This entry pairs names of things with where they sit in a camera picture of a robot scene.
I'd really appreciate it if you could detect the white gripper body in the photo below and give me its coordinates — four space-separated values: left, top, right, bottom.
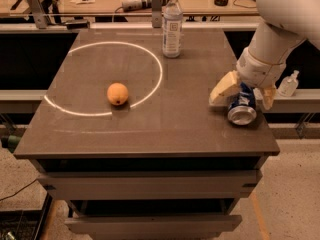
236 47 286 88

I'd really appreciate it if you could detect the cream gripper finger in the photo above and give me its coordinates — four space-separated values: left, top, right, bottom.
209 71 240 106
260 85 276 110

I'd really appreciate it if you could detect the blue pepsi can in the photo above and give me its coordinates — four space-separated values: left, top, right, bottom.
228 83 257 126

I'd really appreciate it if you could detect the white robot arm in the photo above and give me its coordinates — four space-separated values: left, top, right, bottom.
209 0 320 109

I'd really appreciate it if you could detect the small clear sanitizer bottle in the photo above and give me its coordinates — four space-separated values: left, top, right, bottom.
277 70 299 97

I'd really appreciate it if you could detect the clear plastic water bottle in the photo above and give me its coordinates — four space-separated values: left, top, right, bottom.
162 0 183 58

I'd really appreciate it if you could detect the upper grey drawer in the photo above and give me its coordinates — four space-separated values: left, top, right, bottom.
38 170 262 200

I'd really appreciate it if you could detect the grey drawer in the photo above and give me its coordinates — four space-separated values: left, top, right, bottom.
38 170 262 200
65 214 242 240

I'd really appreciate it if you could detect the orange fruit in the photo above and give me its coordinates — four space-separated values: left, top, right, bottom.
107 83 129 106

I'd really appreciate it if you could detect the grey drawer cabinet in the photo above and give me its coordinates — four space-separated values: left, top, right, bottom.
13 27 280 240

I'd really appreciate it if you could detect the lower grey drawer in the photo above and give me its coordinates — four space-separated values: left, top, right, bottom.
65 214 242 240

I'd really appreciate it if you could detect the middle metal bracket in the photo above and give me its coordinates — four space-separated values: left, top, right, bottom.
152 0 162 28

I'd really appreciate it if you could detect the metal bracket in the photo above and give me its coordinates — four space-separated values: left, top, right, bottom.
152 0 162 28
26 0 48 29

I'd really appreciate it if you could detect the left metal bracket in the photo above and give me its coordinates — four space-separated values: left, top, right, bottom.
26 0 48 29

